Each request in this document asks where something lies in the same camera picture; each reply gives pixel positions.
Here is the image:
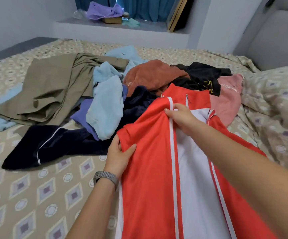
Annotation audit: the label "person's left hand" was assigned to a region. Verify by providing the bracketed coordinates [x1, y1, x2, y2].
[103, 134, 138, 180]

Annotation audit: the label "purple-blue garment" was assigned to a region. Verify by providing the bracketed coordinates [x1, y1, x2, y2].
[70, 83, 130, 142]

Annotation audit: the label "rust brown garment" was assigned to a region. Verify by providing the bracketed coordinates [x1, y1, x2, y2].
[122, 58, 191, 98]

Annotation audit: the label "purple cloth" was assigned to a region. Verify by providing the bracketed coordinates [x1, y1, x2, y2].
[85, 1, 125, 21]

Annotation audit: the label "black garment yellow print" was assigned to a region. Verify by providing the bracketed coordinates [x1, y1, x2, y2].
[168, 61, 233, 97]

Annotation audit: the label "clear plastic bag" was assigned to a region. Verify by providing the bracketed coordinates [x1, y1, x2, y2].
[73, 9, 88, 21]

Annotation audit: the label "pink shirt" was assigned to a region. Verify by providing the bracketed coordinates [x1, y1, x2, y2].
[208, 73, 245, 129]

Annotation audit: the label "leaning wooden picture frames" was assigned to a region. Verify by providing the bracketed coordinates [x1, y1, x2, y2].
[165, 0, 191, 33]

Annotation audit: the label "olive green trousers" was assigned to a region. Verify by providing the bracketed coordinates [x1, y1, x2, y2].
[0, 51, 130, 128]

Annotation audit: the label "grey band wristwatch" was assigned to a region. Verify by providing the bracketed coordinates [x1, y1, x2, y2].
[92, 170, 120, 192]

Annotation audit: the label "teal small item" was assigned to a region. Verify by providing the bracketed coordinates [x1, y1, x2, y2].
[121, 17, 142, 28]

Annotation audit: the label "red and white jacket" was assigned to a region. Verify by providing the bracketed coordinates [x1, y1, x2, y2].
[114, 82, 280, 239]

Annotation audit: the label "bed with patterned beige sheet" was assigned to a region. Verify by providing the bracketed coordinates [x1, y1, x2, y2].
[0, 0, 288, 239]

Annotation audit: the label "person's right forearm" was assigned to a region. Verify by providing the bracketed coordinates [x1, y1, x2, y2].
[190, 124, 288, 239]

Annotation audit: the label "light blue fleece garment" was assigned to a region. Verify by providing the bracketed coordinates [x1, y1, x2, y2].
[85, 45, 145, 142]

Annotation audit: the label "navy velvet garment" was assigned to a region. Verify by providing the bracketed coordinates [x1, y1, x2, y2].
[0, 85, 160, 171]

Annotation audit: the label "grey upholstered headboard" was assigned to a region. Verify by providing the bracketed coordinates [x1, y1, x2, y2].
[233, 0, 288, 72]

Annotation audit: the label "small wooden box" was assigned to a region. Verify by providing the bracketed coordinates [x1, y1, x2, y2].
[102, 16, 124, 25]

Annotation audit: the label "person's right hand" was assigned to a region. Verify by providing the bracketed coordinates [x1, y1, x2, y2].
[164, 102, 203, 138]

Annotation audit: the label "blue curtain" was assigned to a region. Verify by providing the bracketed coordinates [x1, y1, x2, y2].
[74, 0, 180, 23]

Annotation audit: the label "patterned beige pillow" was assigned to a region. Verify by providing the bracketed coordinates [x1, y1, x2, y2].
[241, 65, 288, 180]

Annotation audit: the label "person's left forearm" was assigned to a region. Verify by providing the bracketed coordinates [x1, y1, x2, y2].
[65, 181, 119, 239]

